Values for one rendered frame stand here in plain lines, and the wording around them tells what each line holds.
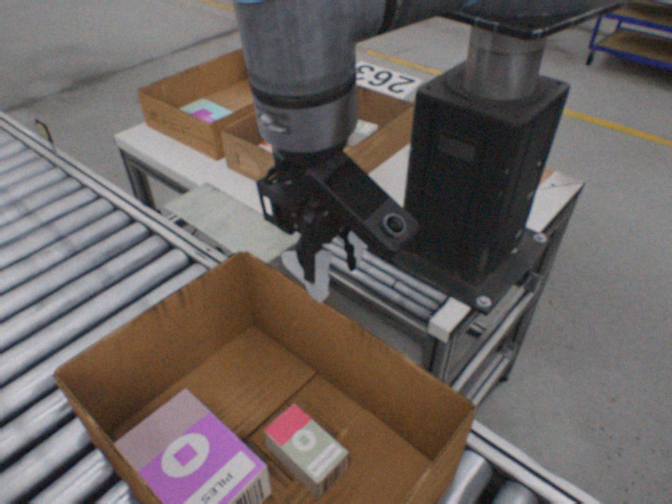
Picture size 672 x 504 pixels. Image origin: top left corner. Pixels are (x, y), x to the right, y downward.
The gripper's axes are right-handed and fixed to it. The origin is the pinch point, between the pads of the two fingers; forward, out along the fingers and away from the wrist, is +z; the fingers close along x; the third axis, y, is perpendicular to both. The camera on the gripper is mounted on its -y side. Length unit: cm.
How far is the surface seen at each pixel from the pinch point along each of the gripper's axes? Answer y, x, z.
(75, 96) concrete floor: 289, -85, 108
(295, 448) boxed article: -2.7, 13.8, 17.4
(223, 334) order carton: 19.5, 7.0, 19.8
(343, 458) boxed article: -8.1, 10.9, 18.0
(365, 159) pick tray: 33, -46, 24
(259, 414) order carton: 6.3, 12.5, 21.6
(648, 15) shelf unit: 45, -345, 102
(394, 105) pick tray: 40, -67, 23
